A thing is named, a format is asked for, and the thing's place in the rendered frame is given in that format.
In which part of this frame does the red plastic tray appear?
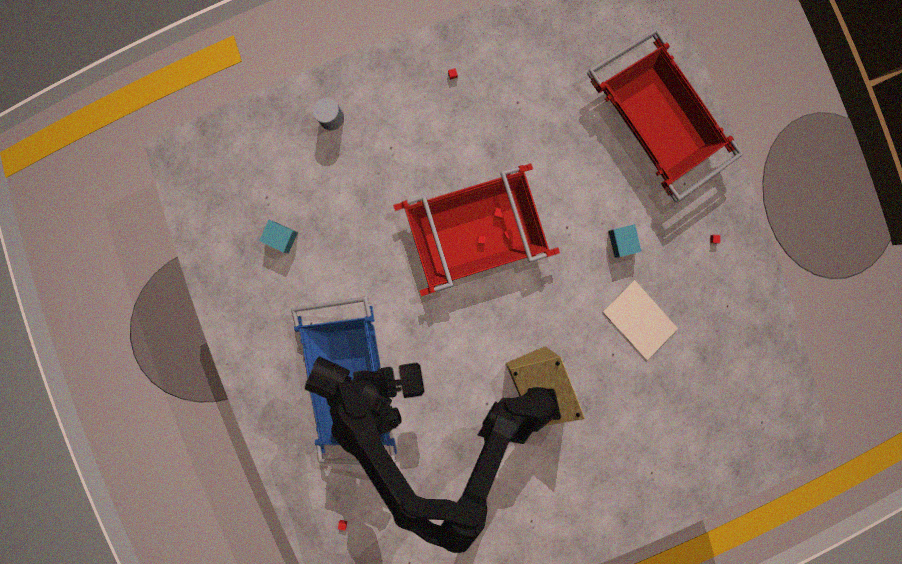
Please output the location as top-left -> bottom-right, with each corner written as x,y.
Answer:
393,163 -> 560,296

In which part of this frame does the teal block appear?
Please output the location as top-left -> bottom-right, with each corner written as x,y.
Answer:
259,219 -> 298,254
609,224 -> 642,258

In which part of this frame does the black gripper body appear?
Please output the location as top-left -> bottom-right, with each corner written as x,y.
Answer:
350,362 -> 424,398

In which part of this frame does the grey cylinder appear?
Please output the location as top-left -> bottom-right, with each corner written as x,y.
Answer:
313,98 -> 344,131

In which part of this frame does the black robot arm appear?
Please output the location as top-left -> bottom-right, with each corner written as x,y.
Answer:
305,356 -> 561,553

